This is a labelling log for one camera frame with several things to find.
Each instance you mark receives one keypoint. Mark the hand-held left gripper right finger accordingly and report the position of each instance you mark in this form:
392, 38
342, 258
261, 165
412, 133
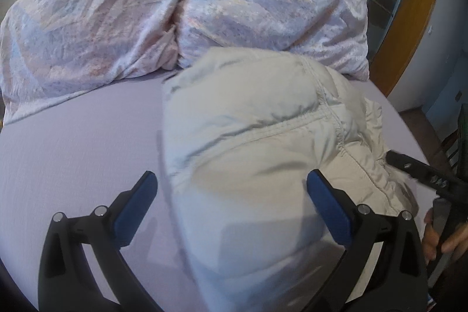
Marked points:
331, 209

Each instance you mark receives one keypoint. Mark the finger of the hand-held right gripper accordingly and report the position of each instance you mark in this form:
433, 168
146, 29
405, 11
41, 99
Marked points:
424, 171

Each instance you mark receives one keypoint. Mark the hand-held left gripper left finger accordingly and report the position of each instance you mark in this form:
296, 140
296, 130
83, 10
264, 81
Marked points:
133, 213

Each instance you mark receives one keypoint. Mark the cream puffer jacket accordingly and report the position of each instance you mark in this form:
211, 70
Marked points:
263, 151

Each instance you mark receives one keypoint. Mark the person's right hand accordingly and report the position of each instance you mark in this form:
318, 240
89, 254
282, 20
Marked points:
433, 239

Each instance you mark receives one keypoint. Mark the wooden chair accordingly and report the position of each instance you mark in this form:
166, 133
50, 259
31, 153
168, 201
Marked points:
451, 151

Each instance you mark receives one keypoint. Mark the lilac bed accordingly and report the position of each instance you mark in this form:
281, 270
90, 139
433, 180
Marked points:
73, 151

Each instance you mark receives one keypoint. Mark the pink lilac crumpled duvet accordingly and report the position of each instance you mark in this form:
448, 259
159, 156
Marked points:
164, 12

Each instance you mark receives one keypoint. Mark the dark wall socket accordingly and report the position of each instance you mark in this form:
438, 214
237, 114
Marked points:
457, 97

